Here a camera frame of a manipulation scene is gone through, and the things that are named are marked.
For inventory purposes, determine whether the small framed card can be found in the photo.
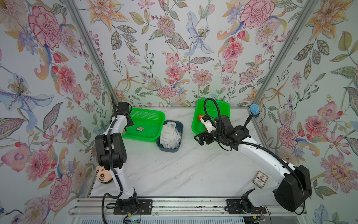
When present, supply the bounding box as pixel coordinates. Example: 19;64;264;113
252;171;269;189

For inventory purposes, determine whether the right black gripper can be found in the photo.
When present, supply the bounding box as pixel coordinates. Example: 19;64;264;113
194;128;226;146

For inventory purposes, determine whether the dark teal plastic bin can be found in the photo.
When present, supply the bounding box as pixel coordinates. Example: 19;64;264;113
156;120;184;153

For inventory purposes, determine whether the right green plastic basket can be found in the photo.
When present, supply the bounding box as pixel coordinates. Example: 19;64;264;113
192;99;231;134

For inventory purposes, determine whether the blue microphone on black stand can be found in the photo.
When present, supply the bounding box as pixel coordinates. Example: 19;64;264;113
242;104;259;130

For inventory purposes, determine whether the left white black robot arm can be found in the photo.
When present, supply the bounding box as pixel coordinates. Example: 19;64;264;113
95;102;139;222

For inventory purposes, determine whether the pink plush toy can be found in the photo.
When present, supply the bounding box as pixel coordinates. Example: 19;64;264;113
95;166;113;184

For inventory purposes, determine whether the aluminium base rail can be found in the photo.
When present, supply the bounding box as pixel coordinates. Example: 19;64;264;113
69;197;297;218

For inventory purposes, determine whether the left green plastic basket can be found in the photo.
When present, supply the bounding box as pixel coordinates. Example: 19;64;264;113
122;108;166;142

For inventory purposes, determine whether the green plastic basket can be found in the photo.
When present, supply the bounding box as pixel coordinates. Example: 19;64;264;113
192;99;231;134
122;108;166;142

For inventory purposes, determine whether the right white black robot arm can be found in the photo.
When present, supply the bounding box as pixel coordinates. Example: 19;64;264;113
194;98;312;214

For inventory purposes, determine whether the white foam net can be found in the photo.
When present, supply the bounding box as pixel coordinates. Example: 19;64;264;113
166;121;180;143
167;135;181;149
160;124;176;149

